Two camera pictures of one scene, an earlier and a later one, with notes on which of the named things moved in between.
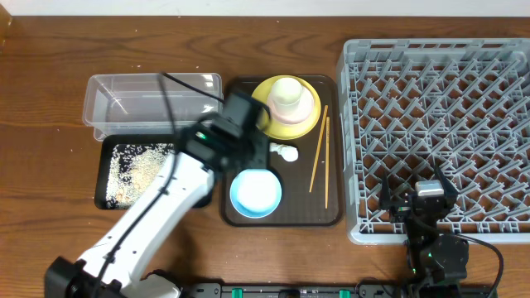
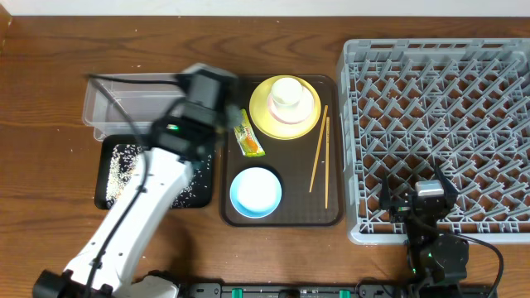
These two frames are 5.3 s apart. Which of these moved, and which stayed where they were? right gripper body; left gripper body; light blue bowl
Moved: left gripper body
Stayed: right gripper body; light blue bowl
